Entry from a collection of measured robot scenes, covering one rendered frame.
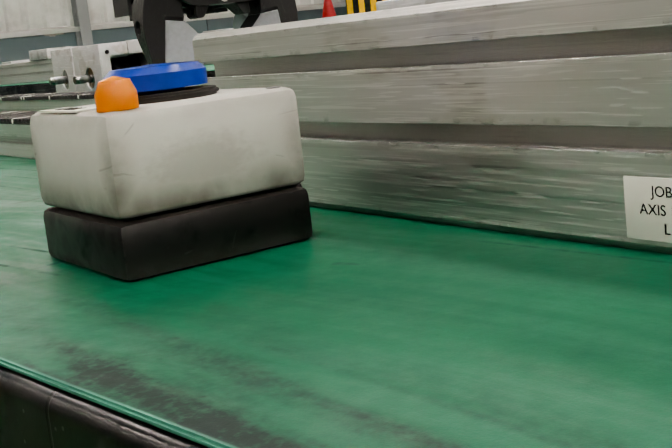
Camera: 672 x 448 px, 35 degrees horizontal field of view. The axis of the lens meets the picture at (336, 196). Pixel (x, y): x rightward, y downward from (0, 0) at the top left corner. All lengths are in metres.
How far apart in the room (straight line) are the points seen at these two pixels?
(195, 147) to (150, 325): 0.09
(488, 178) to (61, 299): 0.16
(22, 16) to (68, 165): 12.26
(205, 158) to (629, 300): 0.17
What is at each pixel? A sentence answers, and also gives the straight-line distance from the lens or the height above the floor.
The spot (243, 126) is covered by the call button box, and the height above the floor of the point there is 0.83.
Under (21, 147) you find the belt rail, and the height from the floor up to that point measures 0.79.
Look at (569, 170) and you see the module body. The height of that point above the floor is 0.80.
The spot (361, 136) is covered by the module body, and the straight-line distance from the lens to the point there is 0.46.
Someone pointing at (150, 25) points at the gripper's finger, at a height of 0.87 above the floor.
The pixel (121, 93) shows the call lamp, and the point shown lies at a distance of 0.38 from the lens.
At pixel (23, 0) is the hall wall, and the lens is 12.68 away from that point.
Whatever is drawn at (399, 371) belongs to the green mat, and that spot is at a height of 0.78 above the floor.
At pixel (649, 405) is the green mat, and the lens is 0.22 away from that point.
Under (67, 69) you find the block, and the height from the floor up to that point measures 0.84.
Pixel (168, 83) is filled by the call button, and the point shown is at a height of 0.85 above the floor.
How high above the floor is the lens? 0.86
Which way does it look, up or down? 9 degrees down
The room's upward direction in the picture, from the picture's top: 6 degrees counter-clockwise
